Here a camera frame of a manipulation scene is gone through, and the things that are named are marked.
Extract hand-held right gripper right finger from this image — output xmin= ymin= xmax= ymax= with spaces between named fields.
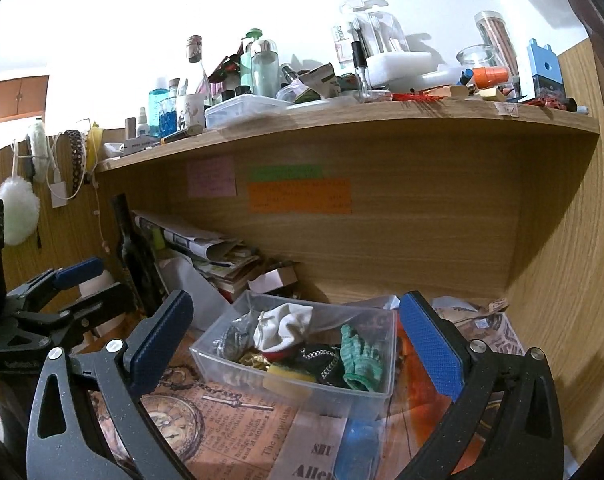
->
xmin=397 ymin=290 xmax=565 ymax=480

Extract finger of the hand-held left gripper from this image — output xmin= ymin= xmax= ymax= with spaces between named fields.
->
xmin=19 ymin=282 xmax=132 ymax=348
xmin=6 ymin=257 xmax=106 ymax=307

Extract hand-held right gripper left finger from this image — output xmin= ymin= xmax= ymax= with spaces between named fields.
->
xmin=26 ymin=289 xmax=195 ymax=480

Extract grey mesh cloth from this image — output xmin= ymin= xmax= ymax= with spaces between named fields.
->
xmin=212 ymin=309 xmax=261 ymax=361

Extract gold chain accessory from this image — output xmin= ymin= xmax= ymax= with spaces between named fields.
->
xmin=239 ymin=352 xmax=273 ymax=372

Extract black cloth with chain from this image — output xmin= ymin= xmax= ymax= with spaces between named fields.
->
xmin=291 ymin=342 xmax=351 ymax=387

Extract clear plastic box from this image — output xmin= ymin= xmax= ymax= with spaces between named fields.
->
xmin=189 ymin=290 xmax=399 ymax=419

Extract white floral cloth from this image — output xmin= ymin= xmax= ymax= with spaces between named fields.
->
xmin=256 ymin=303 xmax=314 ymax=352

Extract yellow sponge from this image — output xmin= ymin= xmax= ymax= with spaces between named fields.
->
xmin=262 ymin=365 xmax=315 ymax=401

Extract orange packet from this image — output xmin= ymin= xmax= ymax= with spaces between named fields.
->
xmin=384 ymin=339 xmax=454 ymax=422

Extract white paper sheet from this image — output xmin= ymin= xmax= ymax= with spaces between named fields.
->
xmin=156 ymin=257 xmax=233 ymax=332

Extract black bottle gold print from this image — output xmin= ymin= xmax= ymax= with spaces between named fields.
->
xmin=110 ymin=192 xmax=159 ymax=312

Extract white power adapter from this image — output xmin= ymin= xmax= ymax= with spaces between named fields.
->
xmin=48 ymin=179 xmax=68 ymax=209

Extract stack of books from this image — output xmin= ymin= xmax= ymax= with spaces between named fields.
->
xmin=191 ymin=244 xmax=263 ymax=302

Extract white fluffy puff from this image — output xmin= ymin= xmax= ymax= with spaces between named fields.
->
xmin=0 ymin=177 xmax=40 ymax=246

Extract rolled newspapers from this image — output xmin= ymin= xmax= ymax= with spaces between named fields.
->
xmin=130 ymin=209 xmax=243 ymax=262

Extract patterned brown headband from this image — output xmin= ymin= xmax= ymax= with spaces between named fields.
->
xmin=64 ymin=129 xmax=85 ymax=201

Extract small brown white box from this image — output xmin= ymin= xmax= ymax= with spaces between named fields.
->
xmin=249 ymin=262 xmax=301 ymax=296

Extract blue plastic item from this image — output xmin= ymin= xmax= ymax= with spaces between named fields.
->
xmin=334 ymin=422 xmax=383 ymax=480

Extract yellow headband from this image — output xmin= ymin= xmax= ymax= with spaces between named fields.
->
xmin=84 ymin=122 xmax=103 ymax=177

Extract white fluffy cloth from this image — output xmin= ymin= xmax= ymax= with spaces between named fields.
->
xmin=25 ymin=122 xmax=50 ymax=184

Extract wooden shelf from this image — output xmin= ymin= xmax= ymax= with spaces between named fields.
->
xmin=94 ymin=99 xmax=601 ymax=307

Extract pink sticky note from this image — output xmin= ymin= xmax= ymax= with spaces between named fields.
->
xmin=187 ymin=155 xmax=237 ymax=199

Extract black pen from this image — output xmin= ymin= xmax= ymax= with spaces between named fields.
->
xmin=160 ymin=125 xmax=203 ymax=144

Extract blue liquid bottle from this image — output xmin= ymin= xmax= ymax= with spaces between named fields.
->
xmin=148 ymin=76 xmax=169 ymax=137

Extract corked glass bottle blue net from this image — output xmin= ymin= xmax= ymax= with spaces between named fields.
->
xmin=166 ymin=78 xmax=183 ymax=132

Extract orange sticky note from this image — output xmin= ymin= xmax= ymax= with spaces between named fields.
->
xmin=246 ymin=178 xmax=353 ymax=215

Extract green sticky note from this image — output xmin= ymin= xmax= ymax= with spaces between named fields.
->
xmin=248 ymin=163 xmax=324 ymax=181

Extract clear wine bottle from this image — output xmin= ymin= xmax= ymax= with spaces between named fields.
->
xmin=184 ymin=35 xmax=213 ymax=129

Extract clear lidded plastic case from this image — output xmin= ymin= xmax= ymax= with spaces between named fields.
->
xmin=204 ymin=95 xmax=295 ymax=130

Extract mint green pump bottle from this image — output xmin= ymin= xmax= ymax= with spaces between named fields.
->
xmin=239 ymin=28 xmax=263 ymax=94

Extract glass bottle silver cap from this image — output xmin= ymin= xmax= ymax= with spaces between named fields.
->
xmin=251 ymin=39 xmax=279 ymax=99

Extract orange cap bottle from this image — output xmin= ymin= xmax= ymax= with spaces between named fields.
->
xmin=471 ymin=65 xmax=511 ymax=92

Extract white foam block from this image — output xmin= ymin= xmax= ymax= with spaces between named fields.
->
xmin=369 ymin=51 xmax=433 ymax=89

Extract clear vial black cap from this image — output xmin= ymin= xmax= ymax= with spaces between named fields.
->
xmin=351 ymin=40 xmax=371 ymax=99

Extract green white small carton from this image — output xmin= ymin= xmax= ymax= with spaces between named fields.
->
xmin=301 ymin=62 xmax=341 ymax=101

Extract glass jar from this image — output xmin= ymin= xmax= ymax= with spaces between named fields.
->
xmin=455 ymin=44 xmax=498 ymax=81

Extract blue pencil sharpener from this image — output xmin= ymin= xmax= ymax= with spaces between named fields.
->
xmin=526 ymin=38 xmax=568 ymax=106

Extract clear cylinder brown sticks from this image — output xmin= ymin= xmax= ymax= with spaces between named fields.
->
xmin=473 ymin=10 xmax=521 ymax=96

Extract toothbrush blister pack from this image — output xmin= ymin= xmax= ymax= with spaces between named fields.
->
xmin=331 ymin=0 xmax=408 ymax=91

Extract white cable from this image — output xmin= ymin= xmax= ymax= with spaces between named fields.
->
xmin=92 ymin=184 xmax=110 ymax=254

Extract wooden wall cabinet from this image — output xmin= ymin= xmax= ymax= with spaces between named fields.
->
xmin=0 ymin=75 xmax=50 ymax=124

